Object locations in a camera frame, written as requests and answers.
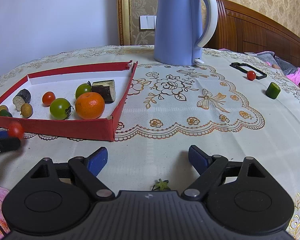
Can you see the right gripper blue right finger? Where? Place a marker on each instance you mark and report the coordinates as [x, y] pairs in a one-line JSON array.
[[210, 169]]

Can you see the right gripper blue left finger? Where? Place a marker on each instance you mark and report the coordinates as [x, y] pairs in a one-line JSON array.
[[84, 171]]

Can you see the red cherry tomato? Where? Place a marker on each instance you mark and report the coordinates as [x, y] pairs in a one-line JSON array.
[[48, 98], [15, 129], [251, 75]]

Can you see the round brown longan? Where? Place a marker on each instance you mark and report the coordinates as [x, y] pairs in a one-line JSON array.
[[26, 110]]

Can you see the orange tangerine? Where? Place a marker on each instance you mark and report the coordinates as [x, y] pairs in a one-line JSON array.
[[89, 105]]

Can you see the large green tomato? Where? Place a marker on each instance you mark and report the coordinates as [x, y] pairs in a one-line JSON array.
[[60, 109]]

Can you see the small green tomato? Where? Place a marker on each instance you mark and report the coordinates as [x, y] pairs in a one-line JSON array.
[[83, 88]]

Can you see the green tomato calyx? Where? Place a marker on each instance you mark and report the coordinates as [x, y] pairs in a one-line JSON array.
[[161, 185]]

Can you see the red shallow cardboard tray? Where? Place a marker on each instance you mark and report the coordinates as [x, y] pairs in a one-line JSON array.
[[63, 82]]

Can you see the embroidered cream tablecloth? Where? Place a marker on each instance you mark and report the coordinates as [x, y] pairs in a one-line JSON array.
[[168, 109]]

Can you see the pink bedding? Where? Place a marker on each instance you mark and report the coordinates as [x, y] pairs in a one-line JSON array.
[[286, 73]]

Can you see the blue electric kettle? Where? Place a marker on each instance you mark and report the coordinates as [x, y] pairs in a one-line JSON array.
[[183, 28]]

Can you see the brown wooden headboard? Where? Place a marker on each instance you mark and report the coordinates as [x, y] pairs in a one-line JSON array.
[[242, 29]]

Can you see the white wall switch panel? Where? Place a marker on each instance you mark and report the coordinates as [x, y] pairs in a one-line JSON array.
[[147, 22]]

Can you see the gold picture frame moulding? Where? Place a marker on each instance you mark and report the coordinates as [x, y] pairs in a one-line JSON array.
[[128, 17]]

